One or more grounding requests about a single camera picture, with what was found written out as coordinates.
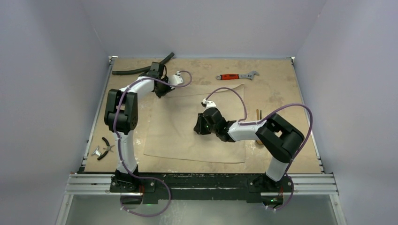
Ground beige cloth napkin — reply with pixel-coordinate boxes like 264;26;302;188
144;84;245;163

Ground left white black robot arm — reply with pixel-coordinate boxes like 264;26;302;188
104;62;184;192

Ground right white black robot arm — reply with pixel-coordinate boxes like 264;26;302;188
193;104;311;191

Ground black foam tube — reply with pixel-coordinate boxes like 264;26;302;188
112;52;175;75

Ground gold spoon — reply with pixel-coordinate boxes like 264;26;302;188
255;109;263;145

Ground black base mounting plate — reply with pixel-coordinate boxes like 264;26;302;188
110;172;293;205

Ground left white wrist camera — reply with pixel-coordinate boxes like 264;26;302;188
168;71;184;87

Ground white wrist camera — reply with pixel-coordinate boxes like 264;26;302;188
168;71;184;87
201;99;217;109

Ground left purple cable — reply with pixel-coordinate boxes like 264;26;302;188
112;70;193;218

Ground purple cable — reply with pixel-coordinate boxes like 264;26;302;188
112;70;193;218
203;87;314;212

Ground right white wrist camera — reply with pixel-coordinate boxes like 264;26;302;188
201;99;217;109

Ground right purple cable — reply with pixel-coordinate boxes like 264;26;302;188
203;87;314;212

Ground left aluminium side rail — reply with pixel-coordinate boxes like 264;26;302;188
78;56;118;171

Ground aluminium side rail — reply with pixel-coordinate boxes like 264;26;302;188
290;56;325;174
78;56;118;171

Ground red handled adjustable wrench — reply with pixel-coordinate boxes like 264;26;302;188
215;71;260;80

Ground black handled pliers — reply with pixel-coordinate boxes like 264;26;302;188
97;137;114;161

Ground right aluminium side rail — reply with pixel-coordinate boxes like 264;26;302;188
290;56;325;174

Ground aluminium front rail frame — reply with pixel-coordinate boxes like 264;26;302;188
56;173;347;225

